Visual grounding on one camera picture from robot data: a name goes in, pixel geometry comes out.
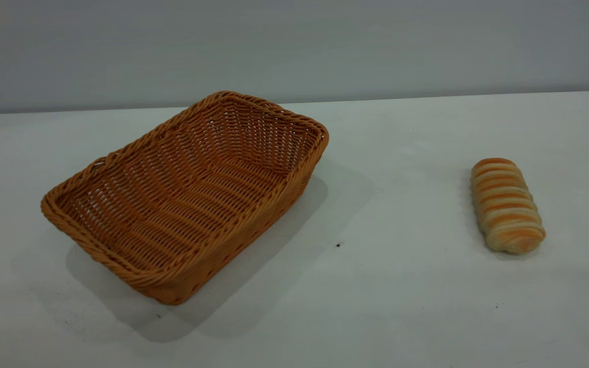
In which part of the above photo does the orange woven wicker basket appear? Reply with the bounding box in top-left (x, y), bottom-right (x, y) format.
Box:
top-left (40, 90), bottom-right (330, 306)

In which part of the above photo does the striped bread roll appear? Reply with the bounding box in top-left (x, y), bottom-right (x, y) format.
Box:
top-left (470, 157), bottom-right (547, 255)

